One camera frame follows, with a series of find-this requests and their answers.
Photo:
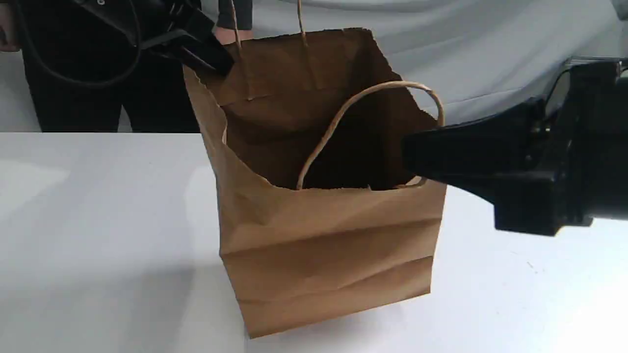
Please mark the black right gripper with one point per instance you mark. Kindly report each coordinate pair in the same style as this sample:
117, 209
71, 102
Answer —
579, 151

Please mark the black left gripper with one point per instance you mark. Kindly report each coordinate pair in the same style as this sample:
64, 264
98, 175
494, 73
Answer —
171, 28

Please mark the brown paper shopping bag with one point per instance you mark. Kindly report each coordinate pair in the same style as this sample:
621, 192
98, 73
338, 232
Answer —
318, 218

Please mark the person's bare hand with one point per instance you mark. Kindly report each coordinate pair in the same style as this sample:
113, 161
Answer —
227, 36

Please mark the person's black clothed torso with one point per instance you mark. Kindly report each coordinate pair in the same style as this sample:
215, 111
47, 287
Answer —
82, 73

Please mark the grey backdrop cloth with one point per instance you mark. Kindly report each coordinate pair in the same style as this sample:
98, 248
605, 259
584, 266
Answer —
475, 53

